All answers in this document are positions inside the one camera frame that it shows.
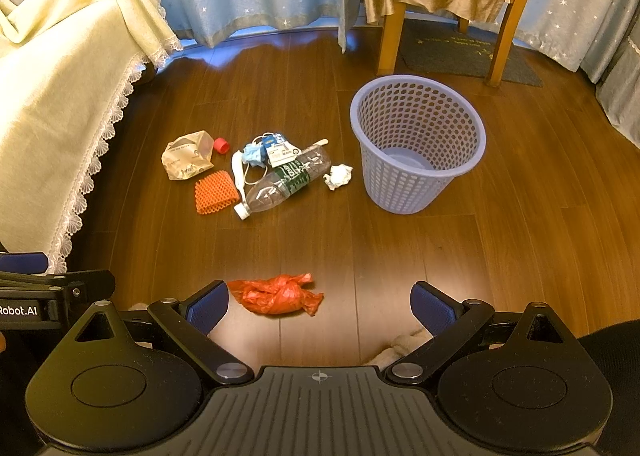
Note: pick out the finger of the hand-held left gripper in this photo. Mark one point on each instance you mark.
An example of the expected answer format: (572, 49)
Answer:
(95, 282)
(22, 264)

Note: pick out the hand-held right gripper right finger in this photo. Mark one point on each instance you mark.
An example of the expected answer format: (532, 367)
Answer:
(430, 308)

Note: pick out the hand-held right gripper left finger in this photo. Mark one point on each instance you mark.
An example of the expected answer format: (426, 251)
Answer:
(210, 308)

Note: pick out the red plastic bag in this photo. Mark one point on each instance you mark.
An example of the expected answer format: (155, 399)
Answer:
(277, 295)

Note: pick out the orange foam net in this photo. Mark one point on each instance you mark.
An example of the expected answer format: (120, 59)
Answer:
(215, 192)

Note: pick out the white plastic stick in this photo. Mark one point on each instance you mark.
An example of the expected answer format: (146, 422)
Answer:
(238, 176)

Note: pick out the purple perforated plastic basket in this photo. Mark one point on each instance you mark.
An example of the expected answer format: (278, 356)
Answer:
(415, 171)

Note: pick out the clear plastic water bottle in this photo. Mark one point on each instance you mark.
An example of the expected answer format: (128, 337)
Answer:
(280, 181)

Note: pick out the beige paper bag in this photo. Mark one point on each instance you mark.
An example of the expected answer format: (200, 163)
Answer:
(185, 156)

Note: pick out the blue face mask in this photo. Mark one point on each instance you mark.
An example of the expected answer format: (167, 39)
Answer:
(254, 155)

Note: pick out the red bottle cap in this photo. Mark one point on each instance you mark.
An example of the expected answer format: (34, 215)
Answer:
(221, 146)

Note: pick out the blue and white carton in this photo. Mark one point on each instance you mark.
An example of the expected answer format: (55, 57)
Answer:
(280, 148)

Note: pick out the cream toothbrush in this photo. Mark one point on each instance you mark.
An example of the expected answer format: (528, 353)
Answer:
(315, 145)

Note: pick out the cream lace-trimmed sofa cover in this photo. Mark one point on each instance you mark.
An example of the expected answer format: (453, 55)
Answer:
(45, 126)

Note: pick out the crumpled white tissue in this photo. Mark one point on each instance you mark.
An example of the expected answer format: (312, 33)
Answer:
(338, 177)

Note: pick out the dark floor mat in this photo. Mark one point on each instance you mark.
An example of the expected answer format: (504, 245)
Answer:
(450, 51)

